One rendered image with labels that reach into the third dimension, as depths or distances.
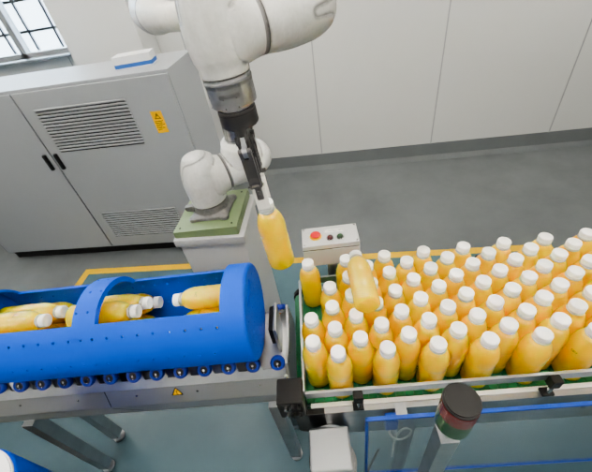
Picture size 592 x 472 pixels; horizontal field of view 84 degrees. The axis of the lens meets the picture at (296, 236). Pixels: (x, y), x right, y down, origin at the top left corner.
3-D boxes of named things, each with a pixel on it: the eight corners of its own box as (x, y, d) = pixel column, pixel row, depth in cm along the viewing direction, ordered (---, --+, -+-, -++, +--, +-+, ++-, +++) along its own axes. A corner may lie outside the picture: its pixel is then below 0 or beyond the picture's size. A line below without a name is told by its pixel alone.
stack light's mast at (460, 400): (426, 417, 70) (436, 383, 59) (456, 415, 69) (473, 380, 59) (436, 451, 65) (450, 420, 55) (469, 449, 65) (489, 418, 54)
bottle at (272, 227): (299, 256, 92) (286, 201, 80) (286, 273, 88) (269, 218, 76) (278, 250, 95) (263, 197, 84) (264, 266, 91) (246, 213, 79)
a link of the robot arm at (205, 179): (187, 199, 151) (167, 155, 137) (224, 183, 156) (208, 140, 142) (198, 214, 139) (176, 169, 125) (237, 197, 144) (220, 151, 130)
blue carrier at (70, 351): (38, 317, 125) (-27, 273, 103) (266, 293, 118) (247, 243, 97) (-4, 397, 106) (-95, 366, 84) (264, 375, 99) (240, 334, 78)
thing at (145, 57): (122, 66, 220) (117, 53, 215) (157, 60, 219) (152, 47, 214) (116, 71, 211) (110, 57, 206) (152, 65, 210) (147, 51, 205)
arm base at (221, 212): (194, 199, 160) (189, 190, 156) (237, 196, 156) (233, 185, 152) (181, 224, 146) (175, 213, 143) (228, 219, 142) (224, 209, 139)
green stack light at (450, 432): (429, 405, 66) (433, 394, 63) (463, 403, 65) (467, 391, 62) (440, 441, 61) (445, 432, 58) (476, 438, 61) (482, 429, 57)
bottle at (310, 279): (322, 291, 124) (318, 257, 112) (323, 306, 119) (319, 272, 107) (303, 293, 125) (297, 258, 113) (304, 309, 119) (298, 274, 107)
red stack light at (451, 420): (433, 394, 63) (436, 385, 60) (467, 391, 62) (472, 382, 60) (445, 432, 58) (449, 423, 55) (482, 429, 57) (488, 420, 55)
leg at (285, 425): (290, 447, 166) (267, 393, 126) (303, 447, 166) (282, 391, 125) (290, 461, 162) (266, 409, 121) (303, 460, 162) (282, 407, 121)
